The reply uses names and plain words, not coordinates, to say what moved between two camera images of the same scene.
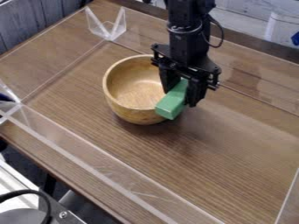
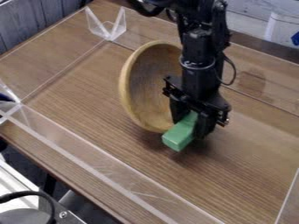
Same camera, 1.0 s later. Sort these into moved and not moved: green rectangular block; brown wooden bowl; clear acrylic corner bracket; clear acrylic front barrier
Moved: green rectangular block; brown wooden bowl
Not moved: clear acrylic front barrier; clear acrylic corner bracket
